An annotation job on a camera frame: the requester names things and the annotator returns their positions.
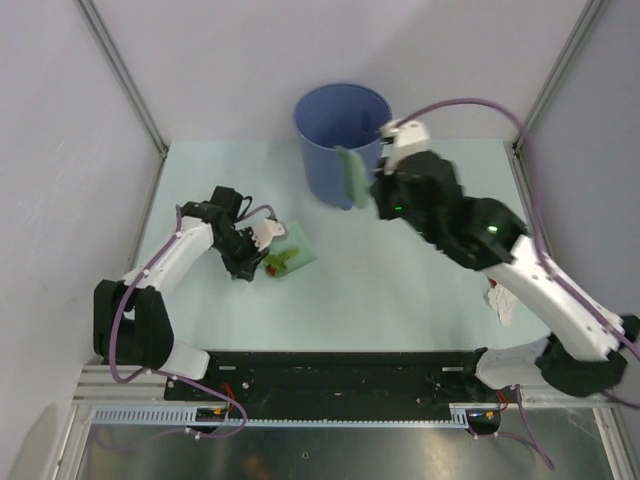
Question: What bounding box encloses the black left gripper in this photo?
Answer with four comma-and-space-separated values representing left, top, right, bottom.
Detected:
213, 226, 270, 281

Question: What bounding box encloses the light green plastic dustpan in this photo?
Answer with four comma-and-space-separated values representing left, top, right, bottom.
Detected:
261, 221, 317, 280

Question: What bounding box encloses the light green hand brush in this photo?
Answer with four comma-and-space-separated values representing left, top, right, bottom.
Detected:
335, 146, 370, 209

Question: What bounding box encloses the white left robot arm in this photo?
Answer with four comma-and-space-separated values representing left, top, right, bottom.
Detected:
93, 186, 286, 400

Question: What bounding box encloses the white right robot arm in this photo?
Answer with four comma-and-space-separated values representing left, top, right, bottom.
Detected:
369, 150, 639, 401

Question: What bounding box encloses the green paper scrap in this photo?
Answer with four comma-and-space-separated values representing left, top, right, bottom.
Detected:
264, 247, 299, 277

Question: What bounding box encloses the white paper scrap right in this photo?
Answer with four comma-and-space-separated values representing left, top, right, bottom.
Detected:
485, 285, 518, 326

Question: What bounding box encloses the blue plastic waste bin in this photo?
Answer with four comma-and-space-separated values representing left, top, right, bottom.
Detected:
293, 83, 392, 210

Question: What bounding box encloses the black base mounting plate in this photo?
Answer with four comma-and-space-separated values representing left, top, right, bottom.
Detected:
164, 349, 524, 404

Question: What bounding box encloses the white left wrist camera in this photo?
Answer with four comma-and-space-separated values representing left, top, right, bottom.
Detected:
252, 218, 288, 251

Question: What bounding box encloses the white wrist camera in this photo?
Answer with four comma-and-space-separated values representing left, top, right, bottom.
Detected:
252, 218, 288, 251
380, 120, 431, 175

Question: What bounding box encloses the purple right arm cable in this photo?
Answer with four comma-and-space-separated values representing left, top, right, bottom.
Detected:
397, 97, 640, 471

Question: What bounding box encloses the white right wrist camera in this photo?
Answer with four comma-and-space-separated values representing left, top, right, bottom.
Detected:
380, 120, 431, 175

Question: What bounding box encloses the aluminium frame rail front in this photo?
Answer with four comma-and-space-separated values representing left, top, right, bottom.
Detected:
73, 365, 614, 409

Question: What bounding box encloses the white cable duct strip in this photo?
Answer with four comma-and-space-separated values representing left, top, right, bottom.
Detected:
93, 405, 469, 429

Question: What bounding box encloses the aluminium frame post right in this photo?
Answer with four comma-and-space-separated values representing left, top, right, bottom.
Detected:
510, 0, 609, 151

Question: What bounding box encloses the aluminium frame post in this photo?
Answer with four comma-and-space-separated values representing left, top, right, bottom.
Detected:
73, 0, 169, 156
510, 0, 609, 151

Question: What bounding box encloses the aluminium frame post left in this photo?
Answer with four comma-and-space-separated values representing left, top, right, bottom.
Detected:
73, 0, 169, 156

